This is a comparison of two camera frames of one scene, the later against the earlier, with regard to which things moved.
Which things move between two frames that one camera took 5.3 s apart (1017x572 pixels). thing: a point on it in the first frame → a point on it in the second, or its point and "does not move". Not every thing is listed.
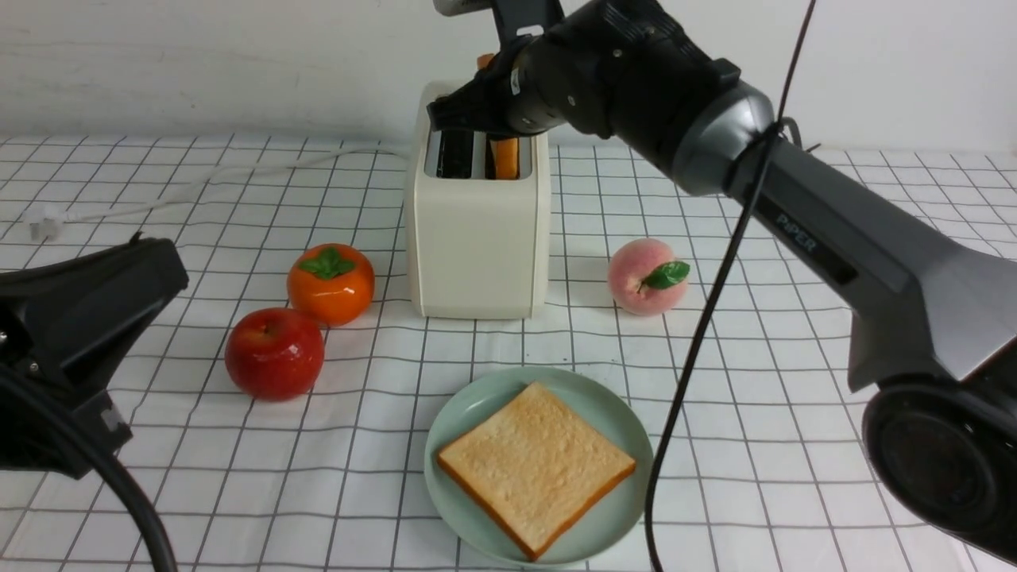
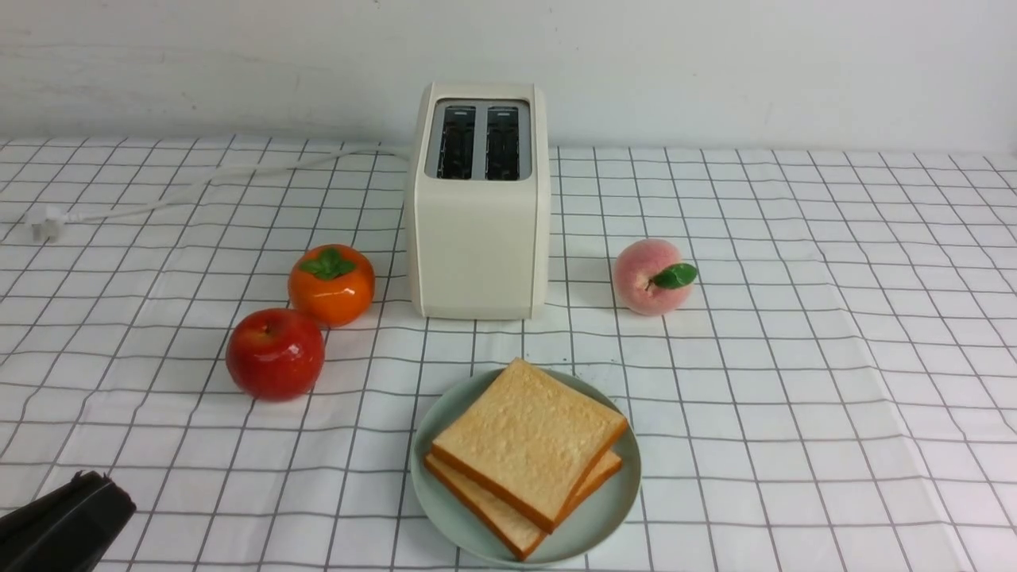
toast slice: x=505 y=152 → x=534 y=442
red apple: x=274 y=354 does not move
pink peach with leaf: x=645 y=279 does not move
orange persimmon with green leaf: x=332 y=284 does not move
